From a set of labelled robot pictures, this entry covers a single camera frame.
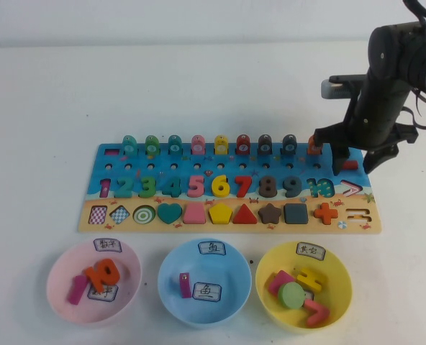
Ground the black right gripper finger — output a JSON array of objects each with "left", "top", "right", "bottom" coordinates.
[
  {"left": 363, "top": 142, "right": 399, "bottom": 174},
  {"left": 332, "top": 143, "right": 351, "bottom": 177}
]

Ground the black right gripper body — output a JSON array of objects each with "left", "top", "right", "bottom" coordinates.
[{"left": 313, "top": 71, "right": 420, "bottom": 152}]

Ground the slate digit 9 piece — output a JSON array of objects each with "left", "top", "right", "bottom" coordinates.
[{"left": 282, "top": 175, "right": 303, "bottom": 199}]

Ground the orange plus sign piece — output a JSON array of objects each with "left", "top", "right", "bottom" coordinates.
[{"left": 313, "top": 203, "right": 339, "bottom": 226}]

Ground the slate square piece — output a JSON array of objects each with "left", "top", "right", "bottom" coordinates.
[{"left": 284, "top": 203, "right": 309, "bottom": 226}]

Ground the brown digit 8 piece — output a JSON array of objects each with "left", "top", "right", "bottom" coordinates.
[{"left": 258, "top": 175, "right": 278, "bottom": 198}]

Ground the brown star piece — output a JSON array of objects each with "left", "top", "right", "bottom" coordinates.
[{"left": 258, "top": 203, "right": 284, "bottom": 226}]

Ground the red digit 7 piece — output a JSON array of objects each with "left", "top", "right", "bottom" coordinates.
[{"left": 234, "top": 175, "right": 253, "bottom": 198}]

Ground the colourful wooden puzzle board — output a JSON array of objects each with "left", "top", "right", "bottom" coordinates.
[{"left": 76, "top": 142, "right": 383, "bottom": 234}]

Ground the red triangle piece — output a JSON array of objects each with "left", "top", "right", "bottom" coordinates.
[{"left": 232, "top": 203, "right": 259, "bottom": 225}]

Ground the yellow equals sign piece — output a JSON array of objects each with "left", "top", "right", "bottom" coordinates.
[{"left": 296, "top": 267, "right": 327, "bottom": 291}]

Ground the yellow digit 6 piece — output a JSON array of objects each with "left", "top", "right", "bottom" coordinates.
[{"left": 211, "top": 175, "right": 233, "bottom": 198}]

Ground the yellow pentagon piece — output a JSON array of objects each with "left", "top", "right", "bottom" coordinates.
[{"left": 208, "top": 203, "right": 233, "bottom": 224}]

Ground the pink flat block piece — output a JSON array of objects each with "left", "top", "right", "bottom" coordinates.
[{"left": 268, "top": 270, "right": 296, "bottom": 296}]

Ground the yellow plastic bowl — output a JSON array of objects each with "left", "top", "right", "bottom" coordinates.
[{"left": 255, "top": 241, "right": 353, "bottom": 334}]

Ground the green round disc piece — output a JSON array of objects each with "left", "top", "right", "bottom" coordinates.
[{"left": 277, "top": 282, "right": 306, "bottom": 309}]

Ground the pink digit 5 piece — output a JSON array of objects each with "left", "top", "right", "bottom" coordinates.
[{"left": 186, "top": 175, "right": 207, "bottom": 198}]

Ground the pink trapezoid piece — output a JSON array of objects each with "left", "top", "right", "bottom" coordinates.
[{"left": 182, "top": 203, "right": 207, "bottom": 226}]

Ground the pink greater-than sign piece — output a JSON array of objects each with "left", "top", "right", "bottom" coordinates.
[{"left": 303, "top": 298, "right": 331, "bottom": 328}]

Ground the teal digit 4 piece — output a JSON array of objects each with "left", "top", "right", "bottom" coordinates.
[{"left": 161, "top": 176, "right": 183, "bottom": 198}]

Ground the blue plastic bowl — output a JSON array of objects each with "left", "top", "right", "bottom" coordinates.
[{"left": 157, "top": 239, "right": 253, "bottom": 330}]

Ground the teal heart piece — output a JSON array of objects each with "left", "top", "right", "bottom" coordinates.
[{"left": 157, "top": 203, "right": 183, "bottom": 226}]

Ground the green digit 3 piece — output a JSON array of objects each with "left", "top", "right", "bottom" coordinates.
[{"left": 137, "top": 175, "right": 160, "bottom": 199}]

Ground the teal green digit 2 piece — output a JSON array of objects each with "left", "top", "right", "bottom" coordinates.
[{"left": 113, "top": 177, "right": 134, "bottom": 199}]

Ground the pink plastic bowl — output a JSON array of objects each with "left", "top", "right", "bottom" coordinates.
[{"left": 46, "top": 236, "right": 142, "bottom": 324}]

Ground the orange number 10 piece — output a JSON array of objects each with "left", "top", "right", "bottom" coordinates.
[{"left": 84, "top": 258, "right": 121, "bottom": 294}]

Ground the magenta digit 1 piece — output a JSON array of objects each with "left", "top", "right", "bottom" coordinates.
[{"left": 68, "top": 275, "right": 88, "bottom": 305}]

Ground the orange fish number 10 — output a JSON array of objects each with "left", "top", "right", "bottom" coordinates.
[{"left": 307, "top": 135, "right": 324, "bottom": 156}]

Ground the slate fish number 9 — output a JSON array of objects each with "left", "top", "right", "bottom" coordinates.
[{"left": 281, "top": 134, "right": 298, "bottom": 157}]

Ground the brown fish number 8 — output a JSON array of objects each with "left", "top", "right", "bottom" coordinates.
[{"left": 258, "top": 134, "right": 274, "bottom": 157}]

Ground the red fish number 7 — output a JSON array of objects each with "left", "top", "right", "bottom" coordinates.
[{"left": 236, "top": 134, "right": 253, "bottom": 157}]

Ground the yellow fish number 6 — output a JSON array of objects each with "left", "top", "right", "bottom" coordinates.
[{"left": 214, "top": 134, "right": 230, "bottom": 157}]

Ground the pink fish number 5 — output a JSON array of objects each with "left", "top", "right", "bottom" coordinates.
[{"left": 190, "top": 134, "right": 207, "bottom": 157}]

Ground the white paper label 鱼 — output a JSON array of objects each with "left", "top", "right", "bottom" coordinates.
[
  {"left": 198, "top": 240, "right": 227, "bottom": 257},
  {"left": 193, "top": 282, "right": 223, "bottom": 302}
]

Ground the teal fish number 4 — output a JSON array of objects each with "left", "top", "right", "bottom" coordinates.
[{"left": 167, "top": 134, "right": 183, "bottom": 157}]

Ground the green fish number 3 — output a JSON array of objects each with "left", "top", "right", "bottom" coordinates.
[{"left": 144, "top": 135, "right": 161, "bottom": 158}]

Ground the teal green fish number 2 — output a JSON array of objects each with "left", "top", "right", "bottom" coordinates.
[{"left": 122, "top": 135, "right": 139, "bottom": 157}]

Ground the white paper label 数字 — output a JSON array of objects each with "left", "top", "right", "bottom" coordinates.
[
  {"left": 93, "top": 237, "right": 123, "bottom": 254},
  {"left": 86, "top": 285, "right": 119, "bottom": 303}
]

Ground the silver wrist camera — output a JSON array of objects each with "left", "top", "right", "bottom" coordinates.
[{"left": 320, "top": 74, "right": 366, "bottom": 100}]

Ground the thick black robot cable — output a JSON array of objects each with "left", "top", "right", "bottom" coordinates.
[{"left": 402, "top": 0, "right": 426, "bottom": 29}]

